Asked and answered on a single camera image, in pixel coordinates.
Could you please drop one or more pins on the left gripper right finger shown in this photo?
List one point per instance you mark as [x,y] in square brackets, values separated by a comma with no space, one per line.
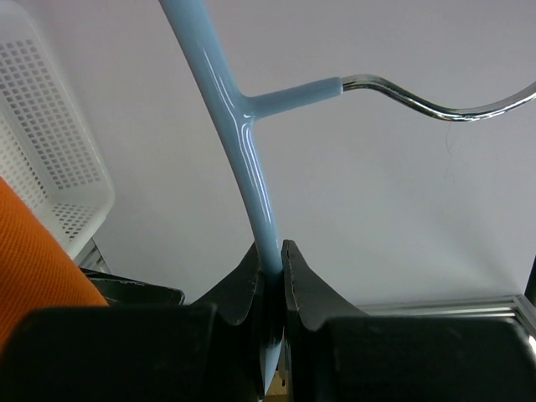
[336,352]

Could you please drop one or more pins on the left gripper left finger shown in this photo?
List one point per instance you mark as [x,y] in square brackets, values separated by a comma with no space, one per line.
[209,350]

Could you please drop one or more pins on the orange trousers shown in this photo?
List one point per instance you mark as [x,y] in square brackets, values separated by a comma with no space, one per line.
[35,271]

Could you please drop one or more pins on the light blue hanger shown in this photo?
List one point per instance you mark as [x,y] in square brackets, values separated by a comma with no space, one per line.
[234,114]

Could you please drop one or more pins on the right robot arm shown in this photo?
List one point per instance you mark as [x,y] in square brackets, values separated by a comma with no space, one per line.
[119,290]

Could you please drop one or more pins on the white plastic basket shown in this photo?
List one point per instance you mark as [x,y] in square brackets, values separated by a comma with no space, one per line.
[49,156]

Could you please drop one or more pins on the aluminium mounting rail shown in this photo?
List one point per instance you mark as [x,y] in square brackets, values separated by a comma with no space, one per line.
[516,307]

